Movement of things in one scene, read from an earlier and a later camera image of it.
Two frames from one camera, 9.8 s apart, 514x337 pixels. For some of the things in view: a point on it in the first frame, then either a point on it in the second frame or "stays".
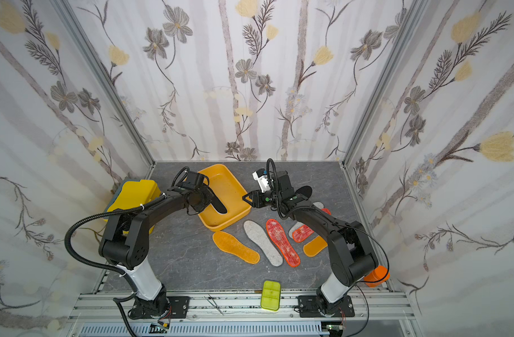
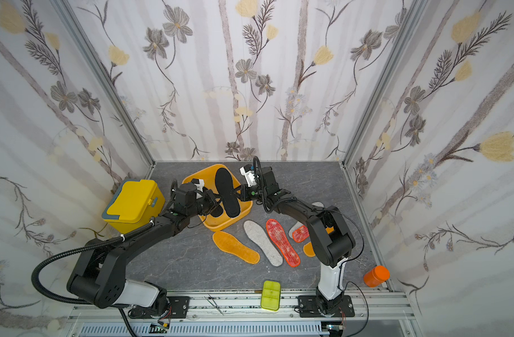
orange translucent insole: x=229 y=243 stays
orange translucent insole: x=314 y=246 stays
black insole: x=305 y=191 → x=225 y=184
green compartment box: x=271 y=293 stays
